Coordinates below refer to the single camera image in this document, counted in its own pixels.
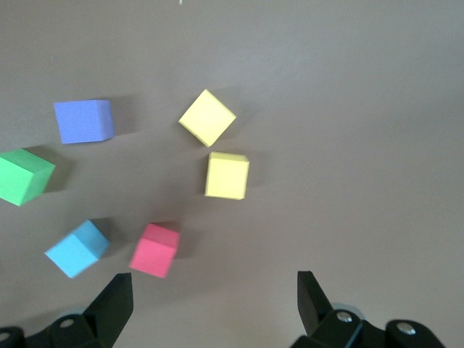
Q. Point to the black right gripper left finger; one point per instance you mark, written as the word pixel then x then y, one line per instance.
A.
pixel 108 311

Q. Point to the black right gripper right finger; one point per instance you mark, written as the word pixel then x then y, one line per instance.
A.
pixel 315 315

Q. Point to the blue foam cube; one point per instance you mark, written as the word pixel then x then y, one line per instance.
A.
pixel 76 250

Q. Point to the red foam cube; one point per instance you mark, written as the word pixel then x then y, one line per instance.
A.
pixel 154 250

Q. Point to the green foam cube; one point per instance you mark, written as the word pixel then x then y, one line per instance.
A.
pixel 23 177

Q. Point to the yellow foam cube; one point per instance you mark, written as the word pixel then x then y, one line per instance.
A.
pixel 226 175
pixel 207 117

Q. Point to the brown table mat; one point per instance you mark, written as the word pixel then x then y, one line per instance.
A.
pixel 344 145

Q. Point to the purple foam cube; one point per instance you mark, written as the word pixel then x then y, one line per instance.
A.
pixel 83 121

